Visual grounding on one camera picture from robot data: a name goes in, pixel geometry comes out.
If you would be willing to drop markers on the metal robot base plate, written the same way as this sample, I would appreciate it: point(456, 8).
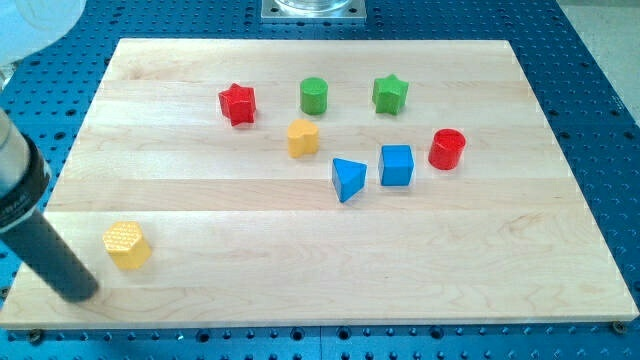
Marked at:
point(288, 11)

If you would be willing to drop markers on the blue cube block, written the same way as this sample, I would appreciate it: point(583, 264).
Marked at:
point(396, 165)

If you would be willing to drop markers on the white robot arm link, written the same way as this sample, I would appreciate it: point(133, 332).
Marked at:
point(28, 26)

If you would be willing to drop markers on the red cylinder block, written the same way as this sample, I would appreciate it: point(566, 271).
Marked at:
point(446, 149)

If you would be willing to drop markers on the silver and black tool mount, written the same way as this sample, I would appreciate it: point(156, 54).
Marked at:
point(25, 175)

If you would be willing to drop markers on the yellow hexagon block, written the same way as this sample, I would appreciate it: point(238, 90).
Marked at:
point(125, 243)

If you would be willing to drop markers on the red star block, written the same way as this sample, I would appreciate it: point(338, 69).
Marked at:
point(238, 104)

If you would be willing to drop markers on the green cylinder block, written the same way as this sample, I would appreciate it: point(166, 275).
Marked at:
point(313, 95)

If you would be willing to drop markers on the wooden board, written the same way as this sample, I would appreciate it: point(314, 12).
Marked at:
point(244, 235)

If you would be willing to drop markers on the blue triangle block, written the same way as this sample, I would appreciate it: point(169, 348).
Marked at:
point(348, 178)

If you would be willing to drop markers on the green star block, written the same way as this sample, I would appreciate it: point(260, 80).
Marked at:
point(389, 94)

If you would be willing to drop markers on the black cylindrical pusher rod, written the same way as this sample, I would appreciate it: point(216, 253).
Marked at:
point(42, 249)

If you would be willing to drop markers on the yellow heart block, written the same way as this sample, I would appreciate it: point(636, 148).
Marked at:
point(302, 138)

